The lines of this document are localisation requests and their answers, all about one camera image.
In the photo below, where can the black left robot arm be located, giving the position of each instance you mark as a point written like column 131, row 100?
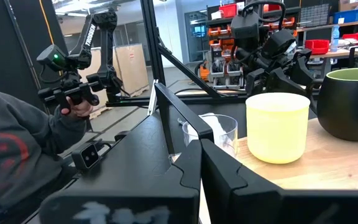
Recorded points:
column 250, row 31

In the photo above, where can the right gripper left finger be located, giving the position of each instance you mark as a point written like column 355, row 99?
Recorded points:
column 185, row 174

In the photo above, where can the red plastic bin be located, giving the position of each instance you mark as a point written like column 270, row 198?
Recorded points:
column 317, row 46

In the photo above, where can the white waffle cloth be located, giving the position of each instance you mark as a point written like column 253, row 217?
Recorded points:
column 216, row 123

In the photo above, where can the yellow mug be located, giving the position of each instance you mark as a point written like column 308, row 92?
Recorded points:
column 277, row 127

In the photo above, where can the black partition panel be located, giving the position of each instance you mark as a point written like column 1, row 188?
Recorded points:
column 8, row 46

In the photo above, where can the orange black power tool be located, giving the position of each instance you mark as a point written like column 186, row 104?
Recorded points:
column 204, row 71

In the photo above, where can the person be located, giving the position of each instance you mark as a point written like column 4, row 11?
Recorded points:
column 14, row 149

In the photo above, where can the clear plastic cup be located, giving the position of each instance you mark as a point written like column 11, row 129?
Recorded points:
column 225, row 130

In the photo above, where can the person's hand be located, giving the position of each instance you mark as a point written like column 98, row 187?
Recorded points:
column 78, row 109

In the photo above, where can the red bin storage rack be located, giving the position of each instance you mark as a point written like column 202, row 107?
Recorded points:
column 222, row 43

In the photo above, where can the black mug green inside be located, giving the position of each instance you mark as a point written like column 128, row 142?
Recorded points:
column 350, row 109

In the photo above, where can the blue plastic bin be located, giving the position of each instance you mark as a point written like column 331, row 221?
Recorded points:
column 348, row 15

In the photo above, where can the black aluminium table frame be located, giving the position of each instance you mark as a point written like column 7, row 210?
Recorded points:
column 149, row 40

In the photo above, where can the wooden table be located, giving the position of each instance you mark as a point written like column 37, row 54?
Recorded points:
column 334, row 25
column 340, row 53

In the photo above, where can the silver corner bracket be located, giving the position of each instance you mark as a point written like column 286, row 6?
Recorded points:
column 152, row 98

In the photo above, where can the clear spray bottle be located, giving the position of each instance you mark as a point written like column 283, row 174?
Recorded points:
column 334, row 39

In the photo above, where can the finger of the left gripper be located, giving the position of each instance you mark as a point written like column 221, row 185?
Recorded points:
column 286, row 82
column 301, row 70

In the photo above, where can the small cardboard box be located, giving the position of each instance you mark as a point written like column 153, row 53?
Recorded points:
column 350, row 4

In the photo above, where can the light wooden board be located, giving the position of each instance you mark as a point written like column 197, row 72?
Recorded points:
column 315, row 161

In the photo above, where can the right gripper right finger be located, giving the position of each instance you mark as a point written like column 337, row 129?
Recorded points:
column 222, row 186

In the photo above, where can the black table camera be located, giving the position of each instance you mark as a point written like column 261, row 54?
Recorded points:
column 87, row 155

